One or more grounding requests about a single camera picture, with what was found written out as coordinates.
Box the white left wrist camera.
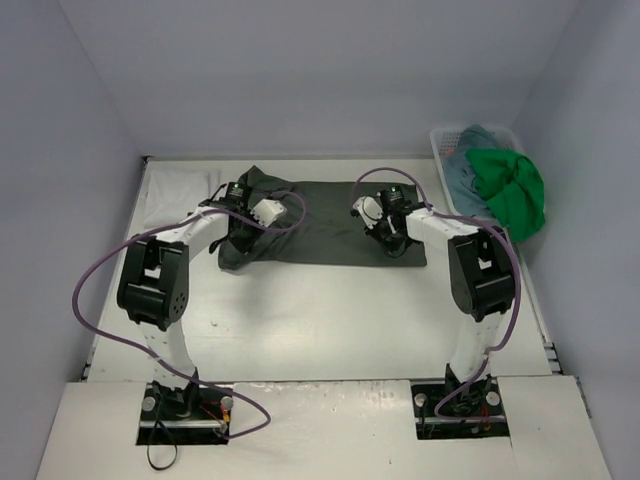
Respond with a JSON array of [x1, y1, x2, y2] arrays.
[[250, 199, 286, 227]]

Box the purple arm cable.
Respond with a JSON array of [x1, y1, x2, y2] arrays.
[[351, 167, 522, 420], [71, 191, 307, 441]]

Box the grey t-shirt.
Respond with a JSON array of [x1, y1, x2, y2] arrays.
[[218, 166, 427, 272]]

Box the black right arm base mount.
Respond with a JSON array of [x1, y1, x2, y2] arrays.
[[410, 376, 510, 441]]

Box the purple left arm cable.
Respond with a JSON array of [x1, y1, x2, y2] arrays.
[[71, 191, 307, 441]]

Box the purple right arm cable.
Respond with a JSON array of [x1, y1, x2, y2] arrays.
[[351, 167, 522, 420]]

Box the green t-shirt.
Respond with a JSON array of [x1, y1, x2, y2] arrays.
[[466, 148, 546, 242]]

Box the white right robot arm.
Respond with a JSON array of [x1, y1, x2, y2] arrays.
[[351, 186, 520, 412]]

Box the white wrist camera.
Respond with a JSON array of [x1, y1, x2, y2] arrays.
[[350, 196, 383, 228], [250, 199, 286, 227]]

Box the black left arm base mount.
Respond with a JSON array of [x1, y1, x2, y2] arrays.
[[136, 383, 234, 446]]

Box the white t-shirt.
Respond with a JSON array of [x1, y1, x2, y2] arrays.
[[143, 169, 220, 229]]

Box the light blue t-shirt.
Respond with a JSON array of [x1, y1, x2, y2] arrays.
[[443, 124, 499, 219]]

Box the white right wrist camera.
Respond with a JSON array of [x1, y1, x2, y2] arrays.
[[350, 196, 383, 228]]

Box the white plastic laundry basket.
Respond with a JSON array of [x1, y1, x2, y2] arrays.
[[429, 124, 521, 221]]

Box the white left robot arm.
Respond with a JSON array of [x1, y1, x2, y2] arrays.
[[116, 182, 286, 420]]

